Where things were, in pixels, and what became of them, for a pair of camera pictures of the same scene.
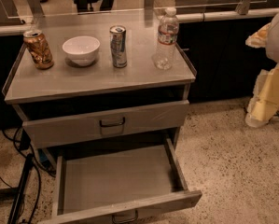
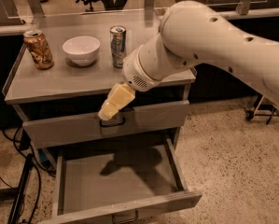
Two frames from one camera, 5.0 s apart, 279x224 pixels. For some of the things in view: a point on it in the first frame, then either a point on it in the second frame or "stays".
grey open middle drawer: [118, 181] stays
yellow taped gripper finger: [271, 90] -> [122, 93]
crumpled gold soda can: [38, 49] stays
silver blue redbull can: [118, 40] stays
